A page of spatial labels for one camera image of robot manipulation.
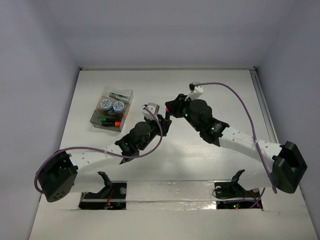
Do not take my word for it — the clear green pen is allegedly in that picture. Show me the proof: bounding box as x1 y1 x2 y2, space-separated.
109 92 129 99

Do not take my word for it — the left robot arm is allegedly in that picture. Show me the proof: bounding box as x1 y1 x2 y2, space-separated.
33 114 172 203

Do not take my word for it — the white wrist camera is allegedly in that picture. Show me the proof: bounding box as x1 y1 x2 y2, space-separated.
185 82 204 101
142 102 160 120

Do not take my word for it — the clear plastic tray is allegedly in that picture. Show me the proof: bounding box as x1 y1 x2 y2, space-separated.
102 86 134 103

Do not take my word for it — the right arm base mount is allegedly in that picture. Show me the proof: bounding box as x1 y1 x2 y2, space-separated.
212 169 263 210

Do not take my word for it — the green cap highlighter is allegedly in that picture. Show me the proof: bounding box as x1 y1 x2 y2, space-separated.
99 117 113 123

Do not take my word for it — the pink tip black highlighter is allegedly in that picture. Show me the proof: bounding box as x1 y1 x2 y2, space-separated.
164 111 171 121

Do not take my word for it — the aluminium side rail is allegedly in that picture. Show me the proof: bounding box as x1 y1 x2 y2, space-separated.
249 69 288 173

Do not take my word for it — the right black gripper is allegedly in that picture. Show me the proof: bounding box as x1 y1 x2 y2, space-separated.
164 94 202 132

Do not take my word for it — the orange cap highlighter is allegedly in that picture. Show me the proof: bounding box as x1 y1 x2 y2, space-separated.
101 121 121 128

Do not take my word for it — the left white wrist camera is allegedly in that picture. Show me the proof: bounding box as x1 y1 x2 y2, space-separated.
142 102 160 120

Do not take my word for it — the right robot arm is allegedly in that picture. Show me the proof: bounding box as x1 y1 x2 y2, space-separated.
165 94 308 194

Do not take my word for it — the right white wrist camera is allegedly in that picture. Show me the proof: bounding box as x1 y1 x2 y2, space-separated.
185 82 204 101

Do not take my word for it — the blue white round jar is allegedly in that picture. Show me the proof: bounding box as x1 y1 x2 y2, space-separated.
99 98 113 112

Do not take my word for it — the smoky grey plastic tray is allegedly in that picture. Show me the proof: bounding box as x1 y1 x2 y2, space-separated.
90 109 125 132

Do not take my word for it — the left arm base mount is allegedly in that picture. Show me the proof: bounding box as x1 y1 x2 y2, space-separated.
78 171 127 210

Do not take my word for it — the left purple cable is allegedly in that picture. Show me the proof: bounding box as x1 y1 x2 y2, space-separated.
33 104 164 201

